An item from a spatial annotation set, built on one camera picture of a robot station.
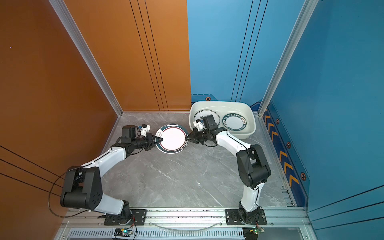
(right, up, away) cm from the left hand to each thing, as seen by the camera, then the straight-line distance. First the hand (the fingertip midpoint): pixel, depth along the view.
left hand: (163, 138), depth 86 cm
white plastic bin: (+41, +22, +34) cm, 57 cm away
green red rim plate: (+6, +1, +2) cm, 6 cm away
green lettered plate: (+48, +10, +27) cm, 56 cm away
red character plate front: (+27, +18, +28) cm, 43 cm away
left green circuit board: (-15, -43, -15) cm, 48 cm away
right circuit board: (+46, -44, -14) cm, 66 cm away
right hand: (+12, 0, 0) cm, 12 cm away
